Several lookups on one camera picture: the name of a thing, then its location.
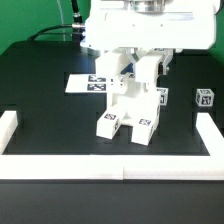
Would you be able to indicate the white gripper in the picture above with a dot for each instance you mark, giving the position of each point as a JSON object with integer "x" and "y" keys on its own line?
{"x": 175, "y": 24}

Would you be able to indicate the white chair back frame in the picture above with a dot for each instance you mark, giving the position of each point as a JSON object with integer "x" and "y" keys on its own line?
{"x": 112, "y": 63}

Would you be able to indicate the white chair seat part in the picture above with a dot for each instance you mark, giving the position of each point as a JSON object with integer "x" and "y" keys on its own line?
{"x": 133, "y": 101}

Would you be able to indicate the white marker sheet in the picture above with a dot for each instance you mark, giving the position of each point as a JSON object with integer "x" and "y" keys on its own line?
{"x": 90, "y": 83}

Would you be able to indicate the white U-shaped fence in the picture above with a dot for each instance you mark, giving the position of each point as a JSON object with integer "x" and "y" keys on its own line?
{"x": 124, "y": 167}

